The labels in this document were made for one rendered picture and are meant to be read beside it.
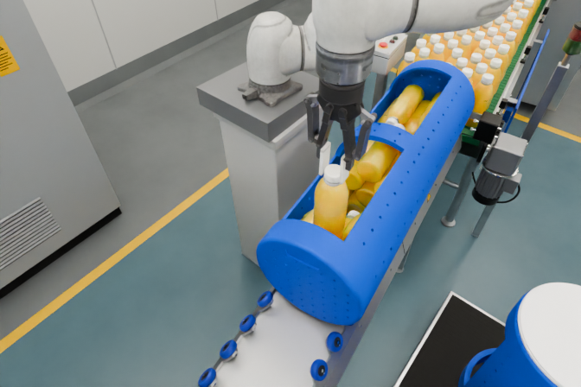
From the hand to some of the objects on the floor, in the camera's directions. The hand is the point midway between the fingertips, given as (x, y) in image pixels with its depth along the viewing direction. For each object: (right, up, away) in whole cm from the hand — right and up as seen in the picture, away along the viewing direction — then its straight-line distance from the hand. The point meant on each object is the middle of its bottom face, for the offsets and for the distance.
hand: (335, 163), depth 80 cm
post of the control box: (+34, -25, +169) cm, 174 cm away
